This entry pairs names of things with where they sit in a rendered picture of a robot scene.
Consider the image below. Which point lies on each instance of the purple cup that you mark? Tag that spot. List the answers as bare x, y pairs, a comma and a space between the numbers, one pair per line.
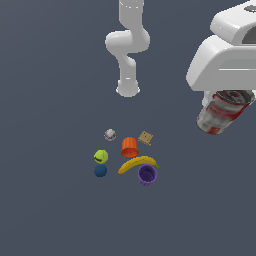
147, 174

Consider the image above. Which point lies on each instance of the white and purple ball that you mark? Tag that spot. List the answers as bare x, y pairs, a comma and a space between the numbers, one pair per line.
110, 134

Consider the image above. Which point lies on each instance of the tan cracker block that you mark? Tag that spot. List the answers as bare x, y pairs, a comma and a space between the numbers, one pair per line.
145, 137

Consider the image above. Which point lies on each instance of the dark blue ball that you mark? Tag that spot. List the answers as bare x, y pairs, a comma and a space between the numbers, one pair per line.
100, 170

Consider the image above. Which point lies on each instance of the orange cup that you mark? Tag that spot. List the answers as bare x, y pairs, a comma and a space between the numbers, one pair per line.
129, 147

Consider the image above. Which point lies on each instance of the yellow banana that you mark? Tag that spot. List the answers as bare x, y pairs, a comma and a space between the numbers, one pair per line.
135, 164

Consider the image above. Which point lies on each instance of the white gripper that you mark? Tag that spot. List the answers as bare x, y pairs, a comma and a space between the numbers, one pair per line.
213, 66

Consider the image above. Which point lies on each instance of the red and white can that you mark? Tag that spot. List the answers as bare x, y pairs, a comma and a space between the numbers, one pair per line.
220, 113

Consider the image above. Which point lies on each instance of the yellow-green tennis ball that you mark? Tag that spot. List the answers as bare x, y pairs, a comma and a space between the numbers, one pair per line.
100, 156

